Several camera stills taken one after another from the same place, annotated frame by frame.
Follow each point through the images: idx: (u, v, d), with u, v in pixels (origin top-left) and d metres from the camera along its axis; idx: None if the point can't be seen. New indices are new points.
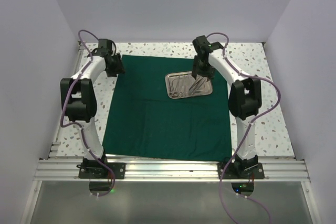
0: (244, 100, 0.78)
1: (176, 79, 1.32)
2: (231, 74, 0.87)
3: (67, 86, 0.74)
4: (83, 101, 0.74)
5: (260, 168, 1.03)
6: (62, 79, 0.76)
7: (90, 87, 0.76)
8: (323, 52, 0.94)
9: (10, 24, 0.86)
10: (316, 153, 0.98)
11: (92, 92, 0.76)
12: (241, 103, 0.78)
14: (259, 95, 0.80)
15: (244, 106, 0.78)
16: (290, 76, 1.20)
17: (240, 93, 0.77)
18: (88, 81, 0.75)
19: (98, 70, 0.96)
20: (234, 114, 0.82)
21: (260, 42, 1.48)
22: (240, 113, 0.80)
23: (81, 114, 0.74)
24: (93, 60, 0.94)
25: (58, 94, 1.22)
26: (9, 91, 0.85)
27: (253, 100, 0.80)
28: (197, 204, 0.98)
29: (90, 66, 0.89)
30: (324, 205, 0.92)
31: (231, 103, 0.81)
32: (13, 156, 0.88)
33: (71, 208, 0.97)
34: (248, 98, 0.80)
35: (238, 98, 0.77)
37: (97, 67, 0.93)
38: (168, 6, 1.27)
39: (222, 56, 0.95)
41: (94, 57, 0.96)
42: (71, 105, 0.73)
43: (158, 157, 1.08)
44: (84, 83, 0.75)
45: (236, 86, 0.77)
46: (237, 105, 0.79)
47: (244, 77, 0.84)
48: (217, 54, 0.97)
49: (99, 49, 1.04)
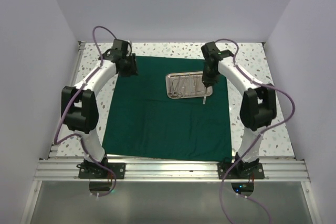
0: (257, 110, 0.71)
1: (176, 80, 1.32)
2: (242, 81, 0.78)
3: (70, 94, 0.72)
4: (82, 114, 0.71)
5: (260, 168, 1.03)
6: (66, 87, 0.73)
7: (91, 101, 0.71)
8: (323, 52, 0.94)
9: (9, 24, 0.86)
10: (316, 153, 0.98)
11: (93, 106, 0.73)
12: (254, 113, 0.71)
14: (273, 104, 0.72)
15: (257, 117, 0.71)
16: (291, 77, 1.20)
17: (253, 102, 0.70)
18: (91, 95, 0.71)
19: (108, 75, 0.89)
20: (247, 124, 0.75)
21: (260, 42, 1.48)
22: (252, 124, 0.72)
23: (80, 125, 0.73)
24: (101, 65, 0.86)
25: (58, 94, 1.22)
26: (9, 91, 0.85)
27: (268, 110, 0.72)
28: (197, 204, 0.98)
29: (98, 73, 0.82)
30: (325, 205, 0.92)
31: (244, 112, 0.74)
32: (13, 156, 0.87)
33: (72, 208, 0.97)
34: (261, 108, 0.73)
35: (251, 107, 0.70)
37: (104, 74, 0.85)
38: (167, 6, 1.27)
39: (233, 63, 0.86)
41: (104, 62, 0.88)
42: (72, 115, 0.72)
43: (158, 157, 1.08)
44: (85, 96, 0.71)
45: (248, 94, 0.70)
46: (250, 115, 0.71)
47: (256, 85, 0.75)
48: (228, 62, 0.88)
49: (113, 51, 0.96)
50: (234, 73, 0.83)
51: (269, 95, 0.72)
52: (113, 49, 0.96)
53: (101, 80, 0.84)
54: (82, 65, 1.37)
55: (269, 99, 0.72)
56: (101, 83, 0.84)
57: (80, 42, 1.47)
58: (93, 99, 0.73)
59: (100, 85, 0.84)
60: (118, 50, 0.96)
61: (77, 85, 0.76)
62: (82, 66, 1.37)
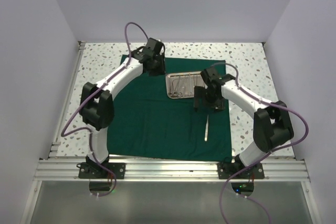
0: (272, 131, 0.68)
1: (176, 79, 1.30)
2: (250, 102, 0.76)
3: (90, 91, 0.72)
4: (97, 112, 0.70)
5: (260, 168, 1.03)
6: (87, 83, 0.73)
7: (107, 103, 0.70)
8: (323, 52, 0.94)
9: (9, 23, 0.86)
10: (316, 153, 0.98)
11: (108, 106, 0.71)
12: (270, 135, 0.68)
14: (288, 123, 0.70)
15: (273, 137, 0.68)
16: (291, 77, 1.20)
17: (265, 122, 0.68)
18: (108, 95, 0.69)
19: (132, 76, 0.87)
20: (264, 147, 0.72)
21: (260, 42, 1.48)
22: (270, 146, 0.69)
23: (92, 120, 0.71)
24: (127, 65, 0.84)
25: (58, 94, 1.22)
26: (9, 91, 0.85)
27: (283, 130, 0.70)
28: (197, 204, 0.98)
29: (121, 74, 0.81)
30: (325, 206, 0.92)
31: (258, 134, 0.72)
32: (13, 157, 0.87)
33: (72, 209, 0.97)
34: (276, 128, 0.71)
35: (265, 129, 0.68)
37: (127, 75, 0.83)
38: (167, 6, 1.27)
39: (237, 86, 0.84)
41: (131, 61, 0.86)
42: (88, 110, 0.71)
43: (158, 157, 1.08)
44: (103, 96, 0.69)
45: (259, 115, 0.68)
46: (265, 136, 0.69)
47: (266, 105, 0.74)
48: (231, 85, 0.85)
49: (145, 49, 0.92)
50: (240, 95, 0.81)
51: (282, 114, 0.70)
52: (145, 48, 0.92)
53: (123, 80, 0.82)
54: (82, 65, 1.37)
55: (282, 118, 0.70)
56: (123, 83, 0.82)
57: (80, 42, 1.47)
58: (110, 100, 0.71)
59: (122, 84, 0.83)
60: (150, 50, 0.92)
61: (98, 84, 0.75)
62: (82, 66, 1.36)
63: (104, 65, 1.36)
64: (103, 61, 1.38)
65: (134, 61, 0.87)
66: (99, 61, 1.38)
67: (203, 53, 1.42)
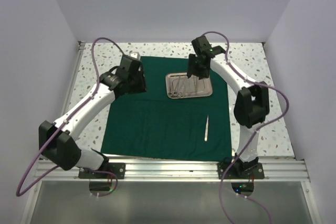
0: (251, 108, 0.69)
1: (176, 79, 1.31)
2: (235, 80, 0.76)
3: (48, 131, 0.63)
4: (59, 155, 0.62)
5: (260, 168, 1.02)
6: (45, 121, 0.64)
7: (67, 146, 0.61)
8: (323, 52, 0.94)
9: (9, 24, 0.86)
10: (316, 154, 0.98)
11: (70, 147, 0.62)
12: (249, 112, 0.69)
14: (266, 102, 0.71)
15: (251, 114, 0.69)
16: (291, 77, 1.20)
17: (246, 100, 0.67)
18: (67, 138, 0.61)
19: (104, 104, 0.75)
20: (241, 123, 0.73)
21: (260, 42, 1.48)
22: (247, 122, 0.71)
23: (56, 162, 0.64)
24: (94, 94, 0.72)
25: (57, 94, 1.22)
26: (9, 91, 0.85)
27: (261, 107, 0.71)
28: (197, 204, 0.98)
29: (86, 106, 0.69)
30: (325, 206, 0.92)
31: (237, 110, 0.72)
32: (13, 156, 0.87)
33: (72, 208, 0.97)
34: (255, 106, 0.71)
35: (245, 106, 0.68)
37: (95, 107, 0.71)
38: (168, 6, 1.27)
39: (226, 61, 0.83)
41: (100, 87, 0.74)
42: (49, 152, 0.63)
43: (158, 157, 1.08)
44: (61, 139, 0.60)
45: (242, 93, 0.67)
46: (243, 113, 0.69)
47: (250, 84, 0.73)
48: (220, 59, 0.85)
49: (118, 71, 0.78)
50: (227, 71, 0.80)
51: (263, 94, 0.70)
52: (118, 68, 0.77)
53: (90, 114, 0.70)
54: (82, 65, 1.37)
55: (262, 96, 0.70)
56: (89, 116, 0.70)
57: (80, 42, 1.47)
58: (72, 142, 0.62)
59: (88, 118, 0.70)
60: (126, 72, 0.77)
61: (58, 123, 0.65)
62: (82, 66, 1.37)
63: (104, 65, 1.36)
64: (103, 61, 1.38)
65: (103, 87, 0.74)
66: (99, 61, 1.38)
67: None
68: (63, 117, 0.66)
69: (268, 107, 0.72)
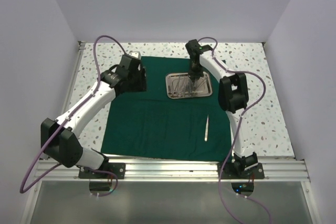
0: (231, 95, 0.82)
1: (176, 79, 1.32)
2: (218, 71, 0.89)
3: (49, 129, 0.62)
4: (61, 152, 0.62)
5: (260, 168, 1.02)
6: (48, 119, 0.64)
7: (69, 142, 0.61)
8: (323, 52, 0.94)
9: (10, 24, 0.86)
10: (316, 153, 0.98)
11: (72, 144, 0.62)
12: (229, 98, 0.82)
14: (245, 89, 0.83)
15: (232, 100, 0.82)
16: (290, 76, 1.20)
17: (227, 88, 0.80)
18: (70, 135, 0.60)
19: (104, 102, 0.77)
20: (225, 108, 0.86)
21: (260, 42, 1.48)
22: (229, 107, 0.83)
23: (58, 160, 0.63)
24: (95, 92, 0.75)
25: (58, 94, 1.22)
26: (9, 91, 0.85)
27: (240, 95, 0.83)
28: (197, 204, 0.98)
29: (86, 104, 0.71)
30: (325, 206, 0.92)
31: (221, 97, 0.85)
32: (13, 156, 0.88)
33: (72, 208, 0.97)
34: (235, 93, 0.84)
35: (226, 93, 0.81)
37: (96, 105, 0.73)
38: (168, 6, 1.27)
39: (211, 56, 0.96)
41: (101, 85, 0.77)
42: (51, 150, 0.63)
43: (158, 157, 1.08)
44: (64, 135, 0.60)
45: (223, 82, 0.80)
46: (225, 99, 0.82)
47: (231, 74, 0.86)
48: (207, 55, 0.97)
49: (118, 68, 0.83)
50: (213, 64, 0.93)
51: (241, 83, 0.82)
52: (118, 67, 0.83)
53: (91, 111, 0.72)
54: (82, 65, 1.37)
55: (241, 85, 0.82)
56: (90, 113, 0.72)
57: (80, 42, 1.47)
58: (73, 139, 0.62)
59: (90, 115, 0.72)
60: (126, 70, 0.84)
61: (60, 119, 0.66)
62: (82, 66, 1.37)
63: (104, 65, 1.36)
64: (103, 61, 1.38)
65: (104, 85, 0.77)
66: (99, 61, 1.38)
67: None
68: (64, 115, 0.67)
69: (247, 94, 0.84)
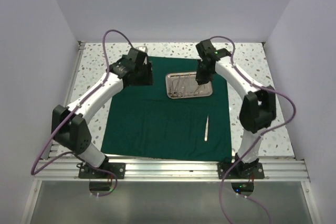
0: (258, 113, 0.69)
1: (176, 79, 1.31)
2: (241, 83, 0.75)
3: (60, 115, 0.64)
4: (71, 139, 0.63)
5: (260, 168, 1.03)
6: (59, 105, 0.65)
7: (79, 129, 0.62)
8: (323, 52, 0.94)
9: (10, 24, 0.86)
10: (316, 153, 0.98)
11: (83, 131, 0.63)
12: (255, 117, 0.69)
14: (273, 107, 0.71)
15: (258, 120, 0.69)
16: (291, 76, 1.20)
17: (253, 105, 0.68)
18: (80, 121, 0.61)
19: (113, 93, 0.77)
20: (248, 128, 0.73)
21: (260, 42, 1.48)
22: (253, 127, 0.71)
23: (69, 146, 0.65)
24: (104, 82, 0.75)
25: (57, 94, 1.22)
26: (9, 91, 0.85)
27: (268, 113, 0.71)
28: (197, 204, 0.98)
29: (96, 93, 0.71)
30: (325, 206, 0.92)
31: (243, 115, 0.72)
32: (13, 156, 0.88)
33: (72, 208, 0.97)
34: (262, 112, 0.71)
35: (252, 111, 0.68)
37: (105, 94, 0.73)
38: (168, 6, 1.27)
39: (231, 64, 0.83)
41: (109, 76, 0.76)
42: (61, 136, 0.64)
43: (158, 157, 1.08)
44: (74, 121, 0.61)
45: (249, 98, 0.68)
46: (250, 118, 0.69)
47: (257, 88, 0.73)
48: (225, 62, 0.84)
49: (125, 61, 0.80)
50: (233, 74, 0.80)
51: (269, 98, 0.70)
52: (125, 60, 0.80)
53: (100, 100, 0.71)
54: (82, 65, 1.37)
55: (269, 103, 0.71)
56: (99, 103, 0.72)
57: (80, 42, 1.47)
58: (84, 125, 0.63)
59: (98, 105, 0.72)
60: (133, 62, 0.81)
61: (71, 106, 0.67)
62: (82, 66, 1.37)
63: (104, 65, 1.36)
64: (103, 61, 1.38)
65: (112, 76, 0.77)
66: (99, 61, 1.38)
67: None
68: (75, 102, 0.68)
69: (273, 112, 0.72)
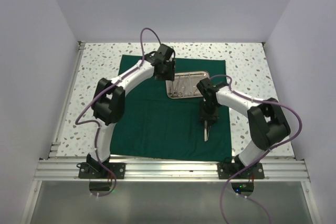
0: (268, 127, 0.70)
1: (176, 79, 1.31)
2: (242, 102, 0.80)
3: (104, 86, 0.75)
4: (108, 107, 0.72)
5: (260, 168, 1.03)
6: (104, 80, 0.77)
7: (120, 98, 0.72)
8: (323, 53, 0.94)
9: (9, 24, 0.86)
10: (316, 153, 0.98)
11: (121, 102, 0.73)
12: (266, 131, 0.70)
14: (282, 119, 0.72)
15: (270, 134, 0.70)
16: (291, 77, 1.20)
17: (259, 119, 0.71)
18: (122, 92, 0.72)
19: (145, 76, 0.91)
20: (263, 146, 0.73)
21: (260, 42, 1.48)
22: (268, 142, 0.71)
23: (103, 115, 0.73)
24: (140, 66, 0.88)
25: (57, 94, 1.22)
26: (9, 91, 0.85)
27: (278, 126, 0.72)
28: (197, 204, 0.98)
29: (133, 74, 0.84)
30: (325, 206, 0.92)
31: (255, 132, 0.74)
32: (14, 156, 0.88)
33: (72, 209, 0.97)
34: (272, 125, 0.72)
35: (261, 126, 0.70)
37: (140, 76, 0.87)
38: (168, 5, 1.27)
39: (230, 91, 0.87)
41: (144, 63, 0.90)
42: (99, 105, 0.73)
43: (158, 157, 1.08)
44: (116, 91, 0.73)
45: (252, 112, 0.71)
46: (261, 133, 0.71)
47: (258, 103, 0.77)
48: (225, 90, 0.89)
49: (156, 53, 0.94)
50: (233, 98, 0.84)
51: (274, 110, 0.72)
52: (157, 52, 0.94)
53: (135, 81, 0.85)
54: (82, 65, 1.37)
55: (276, 115, 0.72)
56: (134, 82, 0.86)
57: (80, 42, 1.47)
58: (123, 97, 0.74)
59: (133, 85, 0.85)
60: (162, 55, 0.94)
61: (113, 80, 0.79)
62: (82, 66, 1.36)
63: (104, 65, 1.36)
64: (103, 61, 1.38)
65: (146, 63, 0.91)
66: (99, 61, 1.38)
67: (203, 53, 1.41)
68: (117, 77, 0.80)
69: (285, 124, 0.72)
